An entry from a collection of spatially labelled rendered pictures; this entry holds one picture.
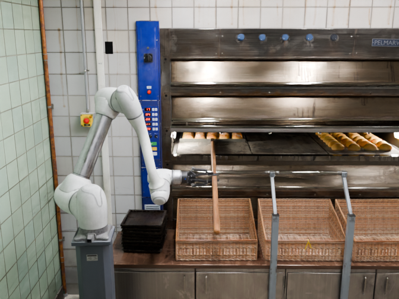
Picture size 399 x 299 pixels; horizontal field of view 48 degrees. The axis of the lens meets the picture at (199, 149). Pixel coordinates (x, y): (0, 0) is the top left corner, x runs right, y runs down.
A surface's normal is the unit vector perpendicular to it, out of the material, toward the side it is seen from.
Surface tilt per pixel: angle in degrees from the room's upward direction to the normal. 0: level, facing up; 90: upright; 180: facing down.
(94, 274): 90
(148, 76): 90
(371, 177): 70
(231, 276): 90
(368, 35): 90
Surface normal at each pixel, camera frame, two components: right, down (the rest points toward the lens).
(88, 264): 0.06, 0.25
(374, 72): -0.01, -0.11
